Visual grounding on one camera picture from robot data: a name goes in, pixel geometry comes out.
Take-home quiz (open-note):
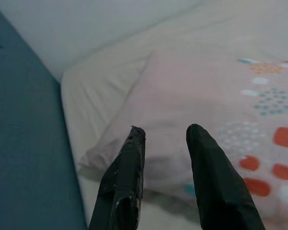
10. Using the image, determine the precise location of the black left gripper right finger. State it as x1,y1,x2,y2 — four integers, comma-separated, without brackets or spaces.
186,123,266,230

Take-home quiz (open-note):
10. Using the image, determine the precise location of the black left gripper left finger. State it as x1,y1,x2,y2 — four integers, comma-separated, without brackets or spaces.
88,125,146,230

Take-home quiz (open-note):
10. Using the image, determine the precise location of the bed with cream sheet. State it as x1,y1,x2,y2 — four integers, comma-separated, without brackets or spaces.
60,0,288,230

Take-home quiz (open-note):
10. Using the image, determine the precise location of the pink dotted pattern pillow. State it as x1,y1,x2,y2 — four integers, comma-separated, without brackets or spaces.
77,49,288,230

